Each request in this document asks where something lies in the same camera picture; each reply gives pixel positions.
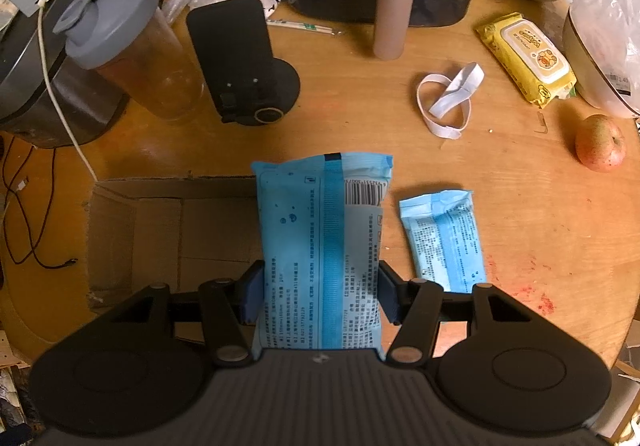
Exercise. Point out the yellow wet wipes pack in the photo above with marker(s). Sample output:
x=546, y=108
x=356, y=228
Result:
x=536, y=66

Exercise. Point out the black phone stand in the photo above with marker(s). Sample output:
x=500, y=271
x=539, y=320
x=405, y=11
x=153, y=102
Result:
x=248, y=85

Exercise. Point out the wrapped chopsticks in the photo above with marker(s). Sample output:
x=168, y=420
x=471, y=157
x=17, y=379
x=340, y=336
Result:
x=303, y=26

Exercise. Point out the white elastic band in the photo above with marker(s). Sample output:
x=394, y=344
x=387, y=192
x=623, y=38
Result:
x=457, y=93

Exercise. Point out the brown cardboard box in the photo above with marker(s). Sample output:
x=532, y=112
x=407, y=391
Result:
x=175, y=231

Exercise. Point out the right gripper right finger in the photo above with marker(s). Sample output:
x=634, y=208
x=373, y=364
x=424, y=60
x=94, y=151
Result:
x=414, y=306

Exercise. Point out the white round pot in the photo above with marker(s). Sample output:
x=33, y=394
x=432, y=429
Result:
x=612, y=97

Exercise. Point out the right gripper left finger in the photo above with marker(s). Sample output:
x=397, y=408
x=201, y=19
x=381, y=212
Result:
x=228, y=306

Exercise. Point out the large blue wipes pack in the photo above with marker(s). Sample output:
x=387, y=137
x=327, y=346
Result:
x=321, y=222

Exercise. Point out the shaker bottle grey lid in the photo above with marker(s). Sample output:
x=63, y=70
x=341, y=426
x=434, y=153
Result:
x=131, y=44

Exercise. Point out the small blue wipes pack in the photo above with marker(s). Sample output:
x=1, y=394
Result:
x=444, y=240

